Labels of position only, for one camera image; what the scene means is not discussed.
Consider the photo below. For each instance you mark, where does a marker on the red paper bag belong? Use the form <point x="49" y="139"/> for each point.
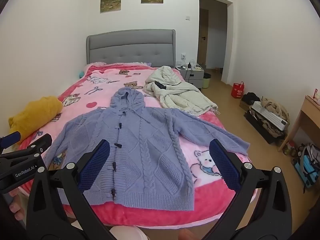
<point x="238" y="90"/>

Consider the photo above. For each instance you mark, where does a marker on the cream padded jacket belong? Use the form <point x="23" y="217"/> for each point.
<point x="172" y="92"/>

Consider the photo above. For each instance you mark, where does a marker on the grey bedside table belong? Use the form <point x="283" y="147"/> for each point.
<point x="192" y="75"/>

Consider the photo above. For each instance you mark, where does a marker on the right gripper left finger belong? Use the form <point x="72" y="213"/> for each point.
<point x="46" y="217"/>

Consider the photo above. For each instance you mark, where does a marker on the left forest picture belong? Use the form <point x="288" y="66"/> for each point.
<point x="110" y="5"/>

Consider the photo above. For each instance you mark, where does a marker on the person's left hand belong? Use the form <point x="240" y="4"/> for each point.
<point x="16" y="205"/>

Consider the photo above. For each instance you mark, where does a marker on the green waste bin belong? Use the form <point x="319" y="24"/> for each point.
<point x="206" y="80"/>

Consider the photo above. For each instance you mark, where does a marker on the wooden interior door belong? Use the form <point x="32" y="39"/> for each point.
<point x="203" y="35"/>

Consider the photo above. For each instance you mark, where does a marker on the white box with clothes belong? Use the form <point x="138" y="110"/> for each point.
<point x="268" y="117"/>

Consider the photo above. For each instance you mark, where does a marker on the grey upholstered headboard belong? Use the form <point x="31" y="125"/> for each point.
<point x="154" y="46"/>

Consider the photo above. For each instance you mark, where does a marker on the wooden desk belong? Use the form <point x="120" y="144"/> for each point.
<point x="308" y="120"/>

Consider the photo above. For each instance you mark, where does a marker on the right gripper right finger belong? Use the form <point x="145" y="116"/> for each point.
<point x="272" y="217"/>

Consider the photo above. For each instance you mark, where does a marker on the mustard yellow garment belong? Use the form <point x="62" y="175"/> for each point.
<point x="35" y="115"/>

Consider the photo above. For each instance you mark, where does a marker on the blue knitted hooded cardigan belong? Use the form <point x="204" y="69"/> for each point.
<point x="146" y="167"/>

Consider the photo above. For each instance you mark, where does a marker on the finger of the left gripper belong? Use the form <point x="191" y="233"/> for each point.
<point x="9" y="140"/>
<point x="41" y="142"/>

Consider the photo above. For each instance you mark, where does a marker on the blue grey backpack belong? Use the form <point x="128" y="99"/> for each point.
<point x="307" y="164"/>

